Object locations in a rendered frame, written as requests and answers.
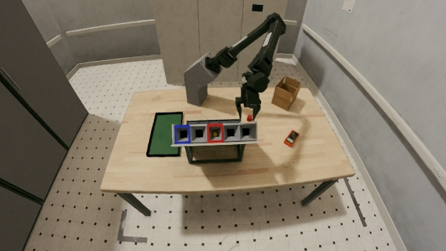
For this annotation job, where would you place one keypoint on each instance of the green tray with black rim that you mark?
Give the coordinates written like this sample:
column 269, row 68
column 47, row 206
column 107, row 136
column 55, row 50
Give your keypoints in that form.
column 160, row 140

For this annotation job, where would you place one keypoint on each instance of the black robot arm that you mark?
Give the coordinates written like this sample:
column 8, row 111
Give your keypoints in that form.
column 261, row 66

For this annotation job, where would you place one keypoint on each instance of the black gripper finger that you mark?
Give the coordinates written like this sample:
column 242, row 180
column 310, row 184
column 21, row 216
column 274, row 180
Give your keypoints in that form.
column 255, row 112
column 239, row 109

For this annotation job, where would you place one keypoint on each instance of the white curved cover panel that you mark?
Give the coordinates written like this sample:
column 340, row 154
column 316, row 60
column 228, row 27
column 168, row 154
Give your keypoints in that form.
column 232, row 132

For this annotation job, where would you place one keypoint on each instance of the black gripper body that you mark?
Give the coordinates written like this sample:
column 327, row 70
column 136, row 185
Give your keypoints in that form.
column 238, row 101

